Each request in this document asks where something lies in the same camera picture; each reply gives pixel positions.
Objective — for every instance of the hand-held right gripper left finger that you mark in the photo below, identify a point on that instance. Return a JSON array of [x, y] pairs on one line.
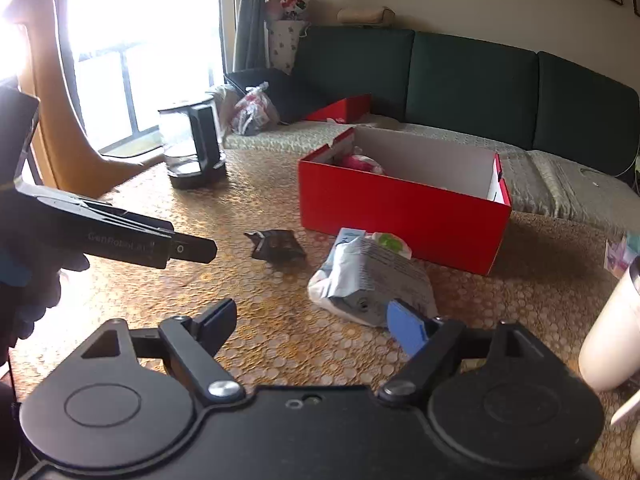
[[220, 317]]

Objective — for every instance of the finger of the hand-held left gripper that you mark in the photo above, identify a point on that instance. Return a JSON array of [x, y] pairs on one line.
[[192, 250]]

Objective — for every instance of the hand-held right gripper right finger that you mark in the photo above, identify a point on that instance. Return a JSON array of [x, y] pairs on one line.
[[406, 327]]

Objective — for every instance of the white plastic packet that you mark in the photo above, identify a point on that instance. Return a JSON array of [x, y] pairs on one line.
[[370, 280]]

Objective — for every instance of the dark snack wrapper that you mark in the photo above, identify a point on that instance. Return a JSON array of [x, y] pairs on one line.
[[275, 247]]

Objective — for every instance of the red cardboard shoe box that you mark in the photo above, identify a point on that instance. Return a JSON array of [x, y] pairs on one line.
[[400, 220]]

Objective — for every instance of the lace-covered desktop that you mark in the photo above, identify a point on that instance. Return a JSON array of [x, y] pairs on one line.
[[280, 310]]

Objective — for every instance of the person's left hand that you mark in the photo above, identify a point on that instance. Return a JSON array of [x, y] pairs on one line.
[[35, 290]]

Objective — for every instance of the white green printed packet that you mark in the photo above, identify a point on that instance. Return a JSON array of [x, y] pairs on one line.
[[392, 245]]

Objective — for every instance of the orange wooden chair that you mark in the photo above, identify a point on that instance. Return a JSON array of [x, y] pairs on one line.
[[60, 125]]

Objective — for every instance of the glass electric kettle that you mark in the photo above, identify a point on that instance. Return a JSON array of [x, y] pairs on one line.
[[192, 145]]

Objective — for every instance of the balcony railing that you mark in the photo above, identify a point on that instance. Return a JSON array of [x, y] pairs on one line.
[[125, 90]]

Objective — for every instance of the clear plastic bag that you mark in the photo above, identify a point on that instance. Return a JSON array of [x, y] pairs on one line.
[[252, 110]]

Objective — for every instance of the pink item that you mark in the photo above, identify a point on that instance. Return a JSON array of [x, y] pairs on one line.
[[362, 162]]

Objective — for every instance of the black bag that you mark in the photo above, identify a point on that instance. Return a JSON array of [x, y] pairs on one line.
[[280, 90]]

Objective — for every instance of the grey-green quilted sofa cover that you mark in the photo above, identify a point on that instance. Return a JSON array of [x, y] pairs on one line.
[[545, 185]]

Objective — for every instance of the red box lid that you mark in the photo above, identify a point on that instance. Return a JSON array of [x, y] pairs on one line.
[[345, 107]]

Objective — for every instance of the white cup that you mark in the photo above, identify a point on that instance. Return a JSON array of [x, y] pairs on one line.
[[615, 330]]

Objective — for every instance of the small printed card packet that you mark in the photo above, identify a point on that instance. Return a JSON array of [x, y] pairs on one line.
[[617, 257]]

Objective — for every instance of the white floral bag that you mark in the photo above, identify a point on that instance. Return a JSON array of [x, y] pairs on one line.
[[285, 45]]

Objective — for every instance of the grey curtain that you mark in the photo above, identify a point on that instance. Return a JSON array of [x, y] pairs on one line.
[[250, 15]]

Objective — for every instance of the dark green sofa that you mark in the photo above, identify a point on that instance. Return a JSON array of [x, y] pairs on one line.
[[470, 80]]

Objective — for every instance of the flower bouquet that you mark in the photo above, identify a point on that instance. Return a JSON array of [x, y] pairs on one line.
[[290, 5]]

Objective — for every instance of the beige pillow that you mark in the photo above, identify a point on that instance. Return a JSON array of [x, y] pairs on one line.
[[365, 15]]

